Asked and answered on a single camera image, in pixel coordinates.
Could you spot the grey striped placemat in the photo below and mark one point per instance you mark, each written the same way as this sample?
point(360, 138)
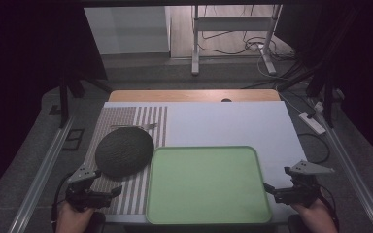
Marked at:
point(132, 194)

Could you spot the green plastic tray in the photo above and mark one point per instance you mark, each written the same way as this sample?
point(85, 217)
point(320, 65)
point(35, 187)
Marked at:
point(207, 186)

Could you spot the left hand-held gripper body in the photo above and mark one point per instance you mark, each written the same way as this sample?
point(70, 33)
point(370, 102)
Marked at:
point(83, 174)

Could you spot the wooden table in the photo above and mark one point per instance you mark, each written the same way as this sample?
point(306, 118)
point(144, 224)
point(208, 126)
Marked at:
point(187, 95)

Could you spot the aluminium rail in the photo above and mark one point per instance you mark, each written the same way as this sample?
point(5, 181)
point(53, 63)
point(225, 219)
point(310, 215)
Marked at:
point(40, 176)
point(353, 168)

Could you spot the person's right hand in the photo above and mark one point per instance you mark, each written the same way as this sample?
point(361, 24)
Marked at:
point(317, 216)

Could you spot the person's left hand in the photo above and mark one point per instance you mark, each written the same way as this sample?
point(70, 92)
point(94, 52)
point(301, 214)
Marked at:
point(73, 220)

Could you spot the dark round woven placemat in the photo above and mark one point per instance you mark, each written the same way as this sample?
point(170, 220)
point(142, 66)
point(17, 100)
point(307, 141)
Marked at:
point(124, 152)

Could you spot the black floor frame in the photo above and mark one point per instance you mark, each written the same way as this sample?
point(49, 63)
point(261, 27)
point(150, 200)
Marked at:
point(74, 139)

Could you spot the white power strip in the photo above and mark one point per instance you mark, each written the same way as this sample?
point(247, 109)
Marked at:
point(311, 123)

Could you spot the white metal desk frame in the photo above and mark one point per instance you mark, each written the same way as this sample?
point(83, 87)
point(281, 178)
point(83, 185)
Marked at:
point(230, 23)

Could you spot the white table cover board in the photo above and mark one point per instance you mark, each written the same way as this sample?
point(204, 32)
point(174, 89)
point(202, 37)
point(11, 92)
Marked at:
point(226, 124)

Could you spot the black stand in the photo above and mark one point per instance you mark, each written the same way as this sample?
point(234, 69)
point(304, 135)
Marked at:
point(65, 93)
point(327, 90)

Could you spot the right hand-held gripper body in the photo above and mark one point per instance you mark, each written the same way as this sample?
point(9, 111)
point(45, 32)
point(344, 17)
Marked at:
point(301, 181)

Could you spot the white panel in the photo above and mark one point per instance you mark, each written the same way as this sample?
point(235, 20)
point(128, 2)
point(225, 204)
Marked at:
point(126, 30)

